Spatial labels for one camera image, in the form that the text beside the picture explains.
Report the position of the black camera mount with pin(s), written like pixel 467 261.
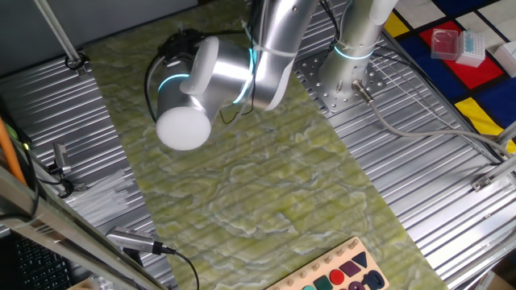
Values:
pixel 66 188

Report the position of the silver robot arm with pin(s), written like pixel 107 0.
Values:
pixel 225 76

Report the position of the navy triangle puzzle piece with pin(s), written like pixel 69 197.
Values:
pixel 360 258

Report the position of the white plastic box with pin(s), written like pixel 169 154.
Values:
pixel 507 58

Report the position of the aluminium extrusion with bracket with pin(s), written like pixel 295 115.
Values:
pixel 496 173

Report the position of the black keyboard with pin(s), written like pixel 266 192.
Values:
pixel 40 268

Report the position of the black pole clamp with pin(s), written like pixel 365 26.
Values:
pixel 76 62

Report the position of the clear pink plastic box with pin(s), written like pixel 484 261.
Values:
pixel 444 44

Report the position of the blue puzzle piece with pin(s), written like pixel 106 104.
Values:
pixel 377 282

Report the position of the wooden shape puzzle board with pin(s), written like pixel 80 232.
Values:
pixel 290 280

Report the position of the red round puzzle piece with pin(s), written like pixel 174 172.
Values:
pixel 336 277

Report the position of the white pipette tip rack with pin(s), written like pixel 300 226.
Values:
pixel 471 49

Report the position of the green marble pattern mat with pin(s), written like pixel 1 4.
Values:
pixel 262 193

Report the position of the purple puzzle piece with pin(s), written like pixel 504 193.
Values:
pixel 350 268

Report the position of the aluminium pole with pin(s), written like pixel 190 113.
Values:
pixel 56 30

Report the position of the aluminium frame bar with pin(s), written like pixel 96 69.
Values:
pixel 60 231

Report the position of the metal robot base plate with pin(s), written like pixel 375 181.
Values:
pixel 322 96

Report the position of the black camera stand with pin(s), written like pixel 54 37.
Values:
pixel 133 258

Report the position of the green square puzzle piece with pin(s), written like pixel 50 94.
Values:
pixel 322 284

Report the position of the ribbed silver depth camera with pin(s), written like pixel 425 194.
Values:
pixel 129 239

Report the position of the cardboard box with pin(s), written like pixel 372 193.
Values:
pixel 500 282
pixel 80 286

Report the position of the colourful chequered cloth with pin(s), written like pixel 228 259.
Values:
pixel 431 72

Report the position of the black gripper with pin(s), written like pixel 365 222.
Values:
pixel 179 42

